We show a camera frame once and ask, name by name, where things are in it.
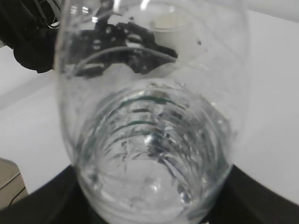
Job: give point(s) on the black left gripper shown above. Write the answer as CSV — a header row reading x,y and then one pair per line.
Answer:
x,y
123,43

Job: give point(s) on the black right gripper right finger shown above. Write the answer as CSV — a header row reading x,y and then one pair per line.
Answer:
x,y
245,201

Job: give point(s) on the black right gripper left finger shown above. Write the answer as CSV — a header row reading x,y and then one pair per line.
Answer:
x,y
60,201

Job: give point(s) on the clear water bottle green label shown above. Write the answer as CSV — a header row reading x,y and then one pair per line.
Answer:
x,y
155,148

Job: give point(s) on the white paper cup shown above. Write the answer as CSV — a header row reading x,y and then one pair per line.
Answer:
x,y
171,29

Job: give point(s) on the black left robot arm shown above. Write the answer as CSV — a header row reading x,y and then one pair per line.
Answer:
x,y
32,39

